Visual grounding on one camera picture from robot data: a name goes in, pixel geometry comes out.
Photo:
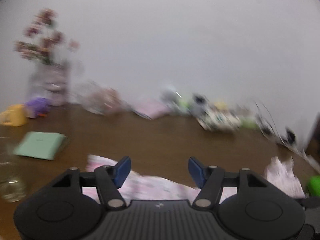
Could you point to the black phone holder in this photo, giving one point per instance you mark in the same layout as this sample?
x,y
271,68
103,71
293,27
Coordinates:
x,y
288,136

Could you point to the clear glass jar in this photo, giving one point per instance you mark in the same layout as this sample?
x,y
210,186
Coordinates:
x,y
11,180

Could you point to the bright green object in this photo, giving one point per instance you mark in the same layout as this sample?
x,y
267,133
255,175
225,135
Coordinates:
x,y
314,185

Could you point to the clear plastic snack bag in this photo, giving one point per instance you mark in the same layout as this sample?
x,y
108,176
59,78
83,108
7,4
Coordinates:
x,y
102,100

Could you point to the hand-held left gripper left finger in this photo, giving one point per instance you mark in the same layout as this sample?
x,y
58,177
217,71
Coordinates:
x,y
123,170

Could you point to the green booklet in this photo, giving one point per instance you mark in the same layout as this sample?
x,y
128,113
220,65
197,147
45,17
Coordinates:
x,y
40,145

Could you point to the folded green flower cloth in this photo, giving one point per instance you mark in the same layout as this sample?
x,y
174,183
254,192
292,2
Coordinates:
x,y
218,120

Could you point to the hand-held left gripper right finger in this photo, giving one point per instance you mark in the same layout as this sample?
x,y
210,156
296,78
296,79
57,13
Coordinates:
x,y
196,172

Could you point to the yellow mug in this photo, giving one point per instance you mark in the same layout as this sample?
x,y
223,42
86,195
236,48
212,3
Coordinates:
x,y
15,115

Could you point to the purple tissue pack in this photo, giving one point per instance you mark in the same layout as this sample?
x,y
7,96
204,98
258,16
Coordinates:
x,y
37,106

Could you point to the pink floral clothes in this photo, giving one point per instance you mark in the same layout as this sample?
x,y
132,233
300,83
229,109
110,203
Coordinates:
x,y
155,187

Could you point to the brown wooden furniture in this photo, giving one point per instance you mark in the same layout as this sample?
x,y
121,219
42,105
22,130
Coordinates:
x,y
313,140

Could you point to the pink book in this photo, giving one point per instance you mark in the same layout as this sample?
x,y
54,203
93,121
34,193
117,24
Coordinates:
x,y
151,108

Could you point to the dried flowers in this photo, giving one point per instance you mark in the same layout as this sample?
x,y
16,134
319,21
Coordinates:
x,y
43,37

